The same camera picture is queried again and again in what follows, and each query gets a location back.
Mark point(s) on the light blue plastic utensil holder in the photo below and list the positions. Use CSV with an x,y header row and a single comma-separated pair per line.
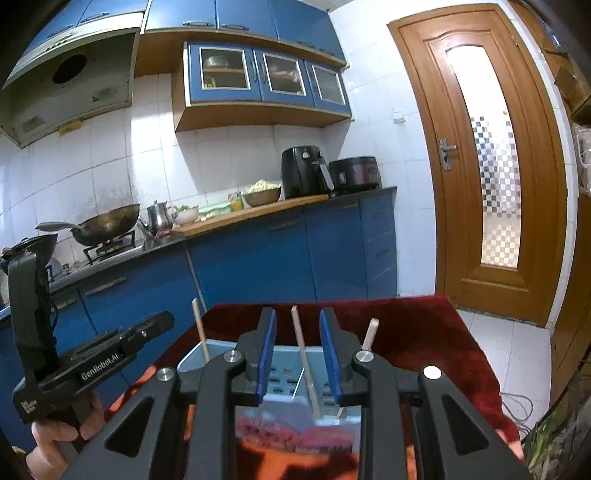
x,y
217,351

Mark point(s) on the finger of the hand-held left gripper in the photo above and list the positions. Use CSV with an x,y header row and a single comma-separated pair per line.
x,y
152,325

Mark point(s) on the blue base cabinets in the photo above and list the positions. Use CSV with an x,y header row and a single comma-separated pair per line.
x,y
258,263

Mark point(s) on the wooden door with glass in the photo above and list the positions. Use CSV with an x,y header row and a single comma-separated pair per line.
x,y
429,207

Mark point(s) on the black wok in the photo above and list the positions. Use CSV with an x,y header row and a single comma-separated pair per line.
x,y
106,226

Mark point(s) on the wooden shelf unit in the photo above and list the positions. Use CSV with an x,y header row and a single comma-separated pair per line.
x,y
570,78

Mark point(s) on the blue glass-door wall cabinet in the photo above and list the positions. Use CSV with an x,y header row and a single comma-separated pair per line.
x,y
277,99

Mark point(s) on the wooden cutting board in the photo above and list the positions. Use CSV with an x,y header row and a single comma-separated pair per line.
x,y
258,212

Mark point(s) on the bowl of chopped food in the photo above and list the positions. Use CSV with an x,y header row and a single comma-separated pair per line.
x,y
262,194

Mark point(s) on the gas stove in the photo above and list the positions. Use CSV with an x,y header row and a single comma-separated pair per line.
x,y
113,249

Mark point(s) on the blue wall cabinet row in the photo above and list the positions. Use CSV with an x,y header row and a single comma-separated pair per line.
x,y
258,18

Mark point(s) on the blue cabinet above hood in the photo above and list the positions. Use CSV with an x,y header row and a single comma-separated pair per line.
x,y
92,14

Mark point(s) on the yellow jar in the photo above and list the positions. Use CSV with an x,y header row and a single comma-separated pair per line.
x,y
236,202

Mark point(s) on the beige chopstick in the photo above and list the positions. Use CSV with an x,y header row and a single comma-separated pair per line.
x,y
199,327
370,334
302,350

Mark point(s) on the black air fryer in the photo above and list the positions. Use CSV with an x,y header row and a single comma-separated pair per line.
x,y
300,173

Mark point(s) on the person's left hand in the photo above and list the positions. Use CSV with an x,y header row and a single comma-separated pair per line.
x,y
46,434

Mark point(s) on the white ceramic pot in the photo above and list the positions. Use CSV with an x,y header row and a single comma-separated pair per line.
x,y
187,214

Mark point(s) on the dark rice cooker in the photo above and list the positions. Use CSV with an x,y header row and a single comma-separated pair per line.
x,y
358,175

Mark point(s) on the red blanket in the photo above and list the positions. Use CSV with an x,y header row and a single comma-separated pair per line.
x,y
415,332

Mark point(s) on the grey range hood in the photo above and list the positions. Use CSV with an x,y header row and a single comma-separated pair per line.
x,y
69,99

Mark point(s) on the steel kettle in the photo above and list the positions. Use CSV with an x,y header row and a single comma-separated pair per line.
x,y
159,217

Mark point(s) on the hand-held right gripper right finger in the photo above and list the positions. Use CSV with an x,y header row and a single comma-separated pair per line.
x,y
329,353

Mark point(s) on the wall socket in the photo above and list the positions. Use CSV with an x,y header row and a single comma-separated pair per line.
x,y
399,116

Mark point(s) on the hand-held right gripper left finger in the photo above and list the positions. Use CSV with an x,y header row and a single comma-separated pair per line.
x,y
268,353

